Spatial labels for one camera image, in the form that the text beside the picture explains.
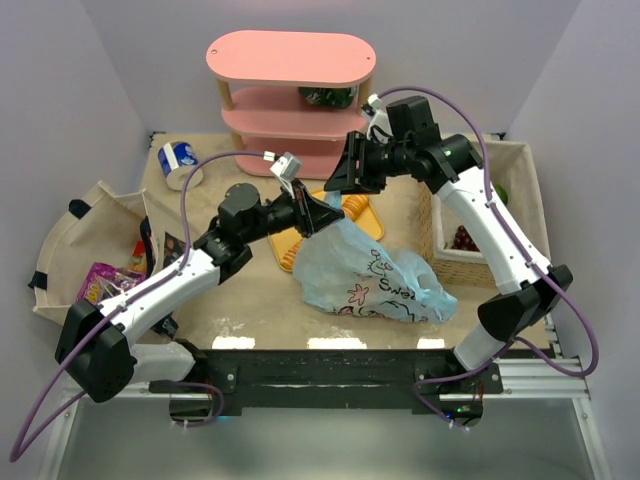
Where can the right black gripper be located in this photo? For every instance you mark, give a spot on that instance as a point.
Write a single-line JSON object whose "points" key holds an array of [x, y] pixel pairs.
{"points": [[360, 161]]}

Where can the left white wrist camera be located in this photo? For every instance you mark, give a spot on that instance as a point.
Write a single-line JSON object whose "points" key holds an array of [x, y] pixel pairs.
{"points": [[285, 168]]}

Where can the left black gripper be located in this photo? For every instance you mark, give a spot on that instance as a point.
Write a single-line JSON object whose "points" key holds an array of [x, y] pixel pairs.
{"points": [[302, 210]]}

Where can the yellow plastic tray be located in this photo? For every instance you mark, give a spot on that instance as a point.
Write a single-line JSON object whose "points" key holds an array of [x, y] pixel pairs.
{"points": [[368, 221]]}

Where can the green snack packet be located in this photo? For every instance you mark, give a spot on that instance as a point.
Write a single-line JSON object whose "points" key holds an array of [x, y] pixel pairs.
{"points": [[338, 98]]}

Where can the light blue plastic bag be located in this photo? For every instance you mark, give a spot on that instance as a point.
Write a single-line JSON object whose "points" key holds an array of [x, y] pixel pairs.
{"points": [[344, 271]]}

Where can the purple grape bunch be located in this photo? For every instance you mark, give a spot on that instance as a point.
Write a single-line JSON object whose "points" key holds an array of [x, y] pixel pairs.
{"points": [[463, 241]]}

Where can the pink three-tier shelf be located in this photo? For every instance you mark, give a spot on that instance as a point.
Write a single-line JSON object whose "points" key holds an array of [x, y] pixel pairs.
{"points": [[258, 74]]}

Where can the beige canvas tote bag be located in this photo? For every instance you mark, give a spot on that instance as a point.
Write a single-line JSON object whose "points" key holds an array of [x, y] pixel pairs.
{"points": [[99, 227]]}

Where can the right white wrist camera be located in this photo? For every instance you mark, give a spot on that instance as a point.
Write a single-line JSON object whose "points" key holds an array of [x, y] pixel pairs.
{"points": [[378, 126]]}

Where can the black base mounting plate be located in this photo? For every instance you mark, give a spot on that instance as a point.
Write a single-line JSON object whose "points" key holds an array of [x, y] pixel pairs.
{"points": [[414, 380]]}

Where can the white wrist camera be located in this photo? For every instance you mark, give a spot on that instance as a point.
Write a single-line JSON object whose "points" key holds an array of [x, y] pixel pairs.
{"points": [[285, 168], [378, 126]]}

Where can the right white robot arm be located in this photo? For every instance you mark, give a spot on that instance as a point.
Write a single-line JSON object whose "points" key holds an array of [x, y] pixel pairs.
{"points": [[529, 284]]}

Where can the red green mango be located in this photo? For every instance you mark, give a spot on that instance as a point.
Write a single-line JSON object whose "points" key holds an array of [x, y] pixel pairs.
{"points": [[502, 194]]}

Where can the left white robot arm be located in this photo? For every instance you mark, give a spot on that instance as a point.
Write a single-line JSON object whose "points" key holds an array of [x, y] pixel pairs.
{"points": [[98, 346]]}

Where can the wicker basket with liner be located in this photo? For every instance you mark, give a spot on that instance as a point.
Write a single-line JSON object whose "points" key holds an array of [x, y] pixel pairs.
{"points": [[512, 166]]}

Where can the purple snack packet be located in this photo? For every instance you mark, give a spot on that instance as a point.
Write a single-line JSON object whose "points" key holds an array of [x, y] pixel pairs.
{"points": [[104, 281]]}

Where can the long baguette bread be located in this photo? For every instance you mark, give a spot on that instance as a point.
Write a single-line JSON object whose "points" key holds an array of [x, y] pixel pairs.
{"points": [[353, 207]]}

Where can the aluminium frame rail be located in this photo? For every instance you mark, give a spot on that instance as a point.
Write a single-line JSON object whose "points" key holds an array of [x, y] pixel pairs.
{"points": [[532, 370]]}

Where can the red snack packet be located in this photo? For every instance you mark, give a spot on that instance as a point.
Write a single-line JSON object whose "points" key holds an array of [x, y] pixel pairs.
{"points": [[138, 262]]}

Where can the blue white paper roll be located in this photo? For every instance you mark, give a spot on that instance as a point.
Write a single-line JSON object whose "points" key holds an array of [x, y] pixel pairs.
{"points": [[177, 159]]}

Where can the red-brown chip bag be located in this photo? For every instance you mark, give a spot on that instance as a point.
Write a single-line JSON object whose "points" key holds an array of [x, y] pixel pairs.
{"points": [[173, 249]]}

